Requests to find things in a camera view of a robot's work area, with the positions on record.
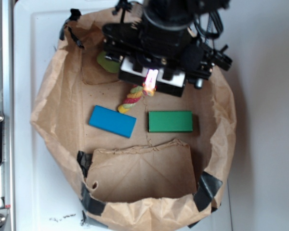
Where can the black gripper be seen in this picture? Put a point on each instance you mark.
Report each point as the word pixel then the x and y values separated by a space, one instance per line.
pixel 161 60

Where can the brown paper bag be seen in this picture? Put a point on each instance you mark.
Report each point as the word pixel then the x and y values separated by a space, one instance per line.
pixel 150 181

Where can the aluminium frame rail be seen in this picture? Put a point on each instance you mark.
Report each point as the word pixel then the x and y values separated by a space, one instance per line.
pixel 7 210

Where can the white plastic tray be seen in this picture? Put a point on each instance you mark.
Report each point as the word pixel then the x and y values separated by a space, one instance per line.
pixel 44 200

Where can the green rectangular block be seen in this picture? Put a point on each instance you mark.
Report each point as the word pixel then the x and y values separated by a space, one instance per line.
pixel 170 121

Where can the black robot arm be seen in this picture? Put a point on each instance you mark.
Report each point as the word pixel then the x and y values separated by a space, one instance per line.
pixel 200 16

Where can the blue rectangular block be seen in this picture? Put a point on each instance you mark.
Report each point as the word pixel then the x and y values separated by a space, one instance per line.
pixel 112 121

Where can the green plush toy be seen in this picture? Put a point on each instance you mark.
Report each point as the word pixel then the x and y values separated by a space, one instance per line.
pixel 108 65

